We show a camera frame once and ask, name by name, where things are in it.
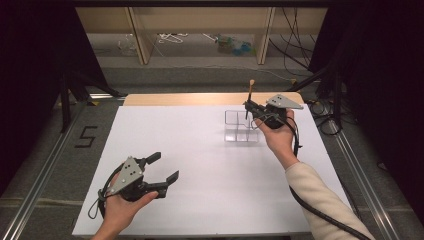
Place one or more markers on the black metal stand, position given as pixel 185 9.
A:
pixel 66 100
pixel 337 96

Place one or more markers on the clear plastic bag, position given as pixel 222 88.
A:
pixel 127 45

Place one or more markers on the metal floor rail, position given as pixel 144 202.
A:
pixel 36 190
pixel 363 180

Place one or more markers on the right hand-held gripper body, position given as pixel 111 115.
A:
pixel 280 102

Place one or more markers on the person's right hand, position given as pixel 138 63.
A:
pixel 280 140

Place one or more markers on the person's left hand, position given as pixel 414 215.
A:
pixel 116 213

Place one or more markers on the colourful toy pile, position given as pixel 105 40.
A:
pixel 235 46

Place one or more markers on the light wooden shelf unit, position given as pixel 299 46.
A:
pixel 140 36

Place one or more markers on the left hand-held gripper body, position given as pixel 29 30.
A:
pixel 128 175

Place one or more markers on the white table cover sheet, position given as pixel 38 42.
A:
pixel 206 186

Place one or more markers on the clear plastic divided organizer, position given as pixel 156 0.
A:
pixel 238 133

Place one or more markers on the light wooden table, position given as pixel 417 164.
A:
pixel 193 99

